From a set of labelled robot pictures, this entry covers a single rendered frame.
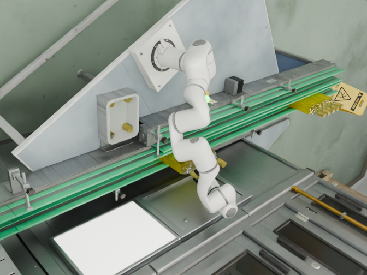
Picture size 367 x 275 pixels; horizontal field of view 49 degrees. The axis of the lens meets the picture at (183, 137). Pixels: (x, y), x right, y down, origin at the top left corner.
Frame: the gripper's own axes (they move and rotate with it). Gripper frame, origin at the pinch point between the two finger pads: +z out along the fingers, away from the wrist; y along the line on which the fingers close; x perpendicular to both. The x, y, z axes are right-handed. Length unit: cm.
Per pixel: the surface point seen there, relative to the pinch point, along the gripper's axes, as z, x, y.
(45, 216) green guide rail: 2, 69, -5
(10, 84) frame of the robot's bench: 80, 70, 22
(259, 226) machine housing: -26.1, -19.9, -16.3
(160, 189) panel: 11.3, 13.2, -12.1
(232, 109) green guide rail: 32, -38, 15
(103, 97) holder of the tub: 28, 37, 33
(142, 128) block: 27.0, 17.3, 14.7
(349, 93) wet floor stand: 160, -303, -58
